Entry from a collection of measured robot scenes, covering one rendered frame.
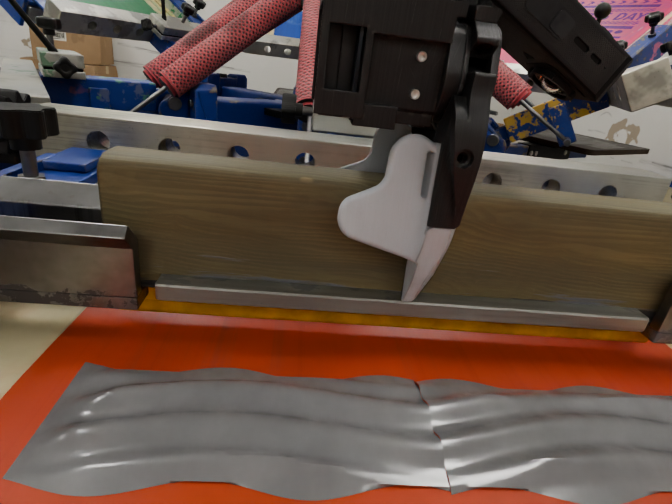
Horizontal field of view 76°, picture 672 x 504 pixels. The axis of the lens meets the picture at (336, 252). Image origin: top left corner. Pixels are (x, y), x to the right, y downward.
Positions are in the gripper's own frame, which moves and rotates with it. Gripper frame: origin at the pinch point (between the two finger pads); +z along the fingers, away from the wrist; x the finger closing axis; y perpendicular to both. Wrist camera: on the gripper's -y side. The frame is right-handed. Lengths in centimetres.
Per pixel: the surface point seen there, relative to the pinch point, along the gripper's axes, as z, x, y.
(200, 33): -12, -72, 28
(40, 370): 5.3, 5.4, 19.9
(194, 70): -6, -58, 26
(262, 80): 15, -412, 45
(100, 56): 10, -371, 172
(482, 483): 5.1, 11.5, -1.5
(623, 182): -2.3, -20.6, -28.5
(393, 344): 5.3, 1.4, 0.6
